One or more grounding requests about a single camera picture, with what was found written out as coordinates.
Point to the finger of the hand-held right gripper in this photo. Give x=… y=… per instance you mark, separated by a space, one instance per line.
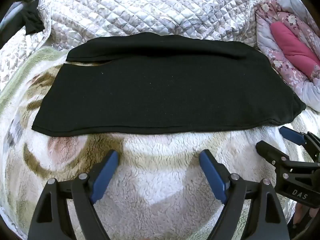
x=291 y=135
x=271 y=152

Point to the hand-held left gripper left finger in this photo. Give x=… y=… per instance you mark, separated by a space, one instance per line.
x=105 y=177

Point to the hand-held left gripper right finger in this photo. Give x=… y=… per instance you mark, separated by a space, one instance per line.
x=212 y=176

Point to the black pants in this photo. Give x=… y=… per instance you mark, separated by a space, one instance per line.
x=162 y=85

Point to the person's right hand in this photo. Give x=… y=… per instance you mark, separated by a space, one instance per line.
x=303 y=213

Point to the floral fleece blanket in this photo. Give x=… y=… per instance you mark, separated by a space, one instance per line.
x=155 y=180

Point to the pink floral comforter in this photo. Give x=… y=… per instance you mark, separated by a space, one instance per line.
x=292 y=47

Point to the grey quilted bedspread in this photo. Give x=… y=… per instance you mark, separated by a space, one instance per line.
x=140 y=7

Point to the dark cloth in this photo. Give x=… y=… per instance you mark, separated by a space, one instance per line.
x=27 y=17

